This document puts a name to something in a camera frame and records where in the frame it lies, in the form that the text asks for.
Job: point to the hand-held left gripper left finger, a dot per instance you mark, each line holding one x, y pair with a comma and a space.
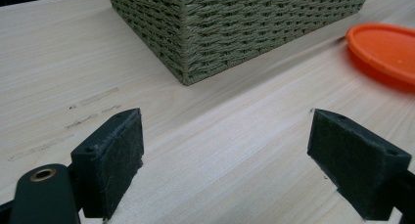
111, 171

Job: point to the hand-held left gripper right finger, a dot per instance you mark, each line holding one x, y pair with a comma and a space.
355, 171

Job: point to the orange plastic plate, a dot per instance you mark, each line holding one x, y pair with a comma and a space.
385, 53

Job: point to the green woven basket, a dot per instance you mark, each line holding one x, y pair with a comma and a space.
228, 31

